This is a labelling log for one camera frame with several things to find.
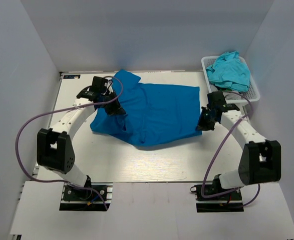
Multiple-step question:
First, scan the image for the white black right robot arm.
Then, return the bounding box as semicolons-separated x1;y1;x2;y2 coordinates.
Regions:
197;107;281;194

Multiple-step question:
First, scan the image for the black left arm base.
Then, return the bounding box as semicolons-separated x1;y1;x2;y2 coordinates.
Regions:
59;183;113;212

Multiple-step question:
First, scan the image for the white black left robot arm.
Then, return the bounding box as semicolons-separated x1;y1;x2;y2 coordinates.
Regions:
37;94;125;189

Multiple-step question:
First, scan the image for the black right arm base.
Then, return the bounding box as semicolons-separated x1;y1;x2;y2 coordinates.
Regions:
190;184;244;213

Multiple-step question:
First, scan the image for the grey t shirt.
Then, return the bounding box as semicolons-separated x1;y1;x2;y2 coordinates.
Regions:
210;84;242;100

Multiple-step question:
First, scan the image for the green garment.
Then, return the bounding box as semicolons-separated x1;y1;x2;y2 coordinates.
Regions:
216;86;232;93

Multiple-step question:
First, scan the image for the white plastic basket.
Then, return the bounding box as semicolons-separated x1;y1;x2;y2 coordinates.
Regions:
201;51;260;106

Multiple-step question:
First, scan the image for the light blue t shirt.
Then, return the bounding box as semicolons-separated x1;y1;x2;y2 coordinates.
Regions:
206;51;250;93

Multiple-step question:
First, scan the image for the blue label sticker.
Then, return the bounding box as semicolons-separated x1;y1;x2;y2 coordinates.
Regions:
63;74;81;79

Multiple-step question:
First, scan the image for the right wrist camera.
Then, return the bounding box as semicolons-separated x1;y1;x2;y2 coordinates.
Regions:
207;91;240;113

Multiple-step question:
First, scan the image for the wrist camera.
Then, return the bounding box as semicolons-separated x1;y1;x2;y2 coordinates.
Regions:
76;76;110;102
207;91;240;113

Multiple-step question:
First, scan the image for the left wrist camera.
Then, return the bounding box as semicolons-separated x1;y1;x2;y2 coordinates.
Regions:
76;76;110;102

